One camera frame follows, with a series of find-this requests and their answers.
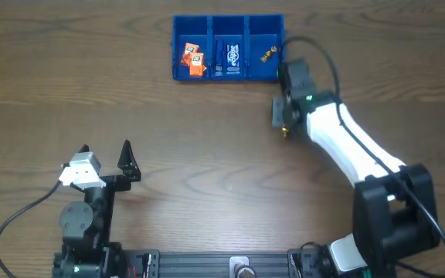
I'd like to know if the orange candy box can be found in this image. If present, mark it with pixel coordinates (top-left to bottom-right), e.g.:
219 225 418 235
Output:
188 52 208 79
180 42 201 67

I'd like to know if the black cable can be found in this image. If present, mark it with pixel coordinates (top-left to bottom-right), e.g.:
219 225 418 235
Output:
281 35 445 278
0 178 63 278

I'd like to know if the blue candy pack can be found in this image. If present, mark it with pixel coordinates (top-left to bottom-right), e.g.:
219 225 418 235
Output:
226 42 242 75
214 39 226 73

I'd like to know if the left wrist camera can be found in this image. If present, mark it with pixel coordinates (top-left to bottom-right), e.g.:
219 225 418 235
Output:
58 151 107 191

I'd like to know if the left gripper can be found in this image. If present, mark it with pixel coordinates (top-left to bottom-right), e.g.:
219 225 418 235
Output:
78 139 143 192

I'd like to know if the blue tray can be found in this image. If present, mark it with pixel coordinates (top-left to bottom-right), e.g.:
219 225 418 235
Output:
172 13 287 83

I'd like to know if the mounting rail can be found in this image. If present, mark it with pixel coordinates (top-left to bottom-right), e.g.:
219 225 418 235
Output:
124 249 326 278

